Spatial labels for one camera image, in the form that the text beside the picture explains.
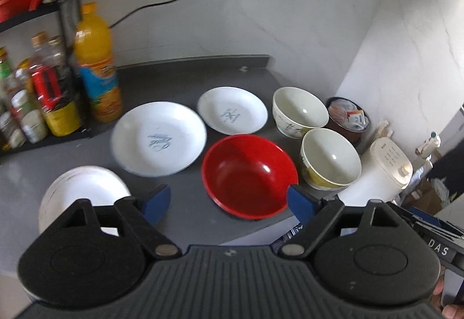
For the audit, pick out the white bowl yellow outside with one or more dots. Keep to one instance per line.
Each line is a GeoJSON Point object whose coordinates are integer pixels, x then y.
{"type": "Point", "coordinates": [328, 160]}

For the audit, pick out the cardboard box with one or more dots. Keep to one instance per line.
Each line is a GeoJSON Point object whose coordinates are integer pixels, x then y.
{"type": "Point", "coordinates": [430, 196]}

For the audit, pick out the large white patterned plate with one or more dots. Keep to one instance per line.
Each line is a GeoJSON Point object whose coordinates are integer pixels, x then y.
{"type": "Point", "coordinates": [158, 139]}

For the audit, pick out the dark soy sauce bottle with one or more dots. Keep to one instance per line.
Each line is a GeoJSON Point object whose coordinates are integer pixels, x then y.
{"type": "Point", "coordinates": [52, 81]}

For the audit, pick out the orange juice bottle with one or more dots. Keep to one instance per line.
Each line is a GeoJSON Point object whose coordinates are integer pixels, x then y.
{"type": "Point", "coordinates": [93, 50]}

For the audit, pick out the white bowl with branch pattern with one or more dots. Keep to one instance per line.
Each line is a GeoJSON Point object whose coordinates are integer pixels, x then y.
{"type": "Point", "coordinates": [296, 111]}

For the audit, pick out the white rice cooker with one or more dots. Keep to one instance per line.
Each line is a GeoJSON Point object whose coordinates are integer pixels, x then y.
{"type": "Point", "coordinates": [386, 171]}

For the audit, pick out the white toothbrush holder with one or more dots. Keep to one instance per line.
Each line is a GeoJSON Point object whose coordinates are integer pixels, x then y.
{"type": "Point", "coordinates": [429, 146]}

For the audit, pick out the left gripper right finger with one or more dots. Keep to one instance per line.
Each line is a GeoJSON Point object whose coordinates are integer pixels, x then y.
{"type": "Point", "coordinates": [317, 216]}

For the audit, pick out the red plastic bowl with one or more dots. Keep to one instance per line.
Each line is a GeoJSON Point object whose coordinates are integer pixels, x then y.
{"type": "Point", "coordinates": [248, 176]}

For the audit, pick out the brown pot with packets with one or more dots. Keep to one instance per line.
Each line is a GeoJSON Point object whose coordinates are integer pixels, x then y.
{"type": "Point", "coordinates": [348, 119]}

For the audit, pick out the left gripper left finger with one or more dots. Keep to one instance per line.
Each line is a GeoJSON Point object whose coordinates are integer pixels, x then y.
{"type": "Point", "coordinates": [140, 216]}

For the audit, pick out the small white patterned plate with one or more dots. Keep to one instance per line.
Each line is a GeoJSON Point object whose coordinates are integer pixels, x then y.
{"type": "Point", "coordinates": [232, 111]}

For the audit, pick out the white cap spice jar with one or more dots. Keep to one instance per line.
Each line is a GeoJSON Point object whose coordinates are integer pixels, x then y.
{"type": "Point", "coordinates": [30, 117]}

